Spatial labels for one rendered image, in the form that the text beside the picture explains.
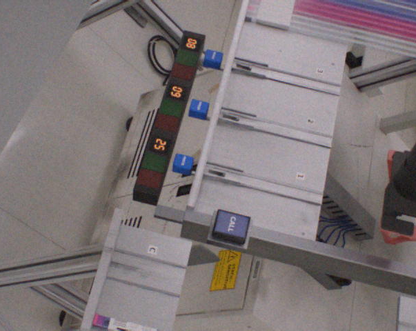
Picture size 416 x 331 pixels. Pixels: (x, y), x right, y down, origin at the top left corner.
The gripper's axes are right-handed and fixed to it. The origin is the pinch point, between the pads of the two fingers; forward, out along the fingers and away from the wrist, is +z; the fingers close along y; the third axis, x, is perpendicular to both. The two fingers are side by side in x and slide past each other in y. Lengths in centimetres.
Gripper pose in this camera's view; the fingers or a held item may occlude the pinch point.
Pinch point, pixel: (393, 213)
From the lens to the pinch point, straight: 121.2
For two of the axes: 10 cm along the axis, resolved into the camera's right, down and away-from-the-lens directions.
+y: 2.2, -8.2, 5.2
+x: -9.7, -2.4, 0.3
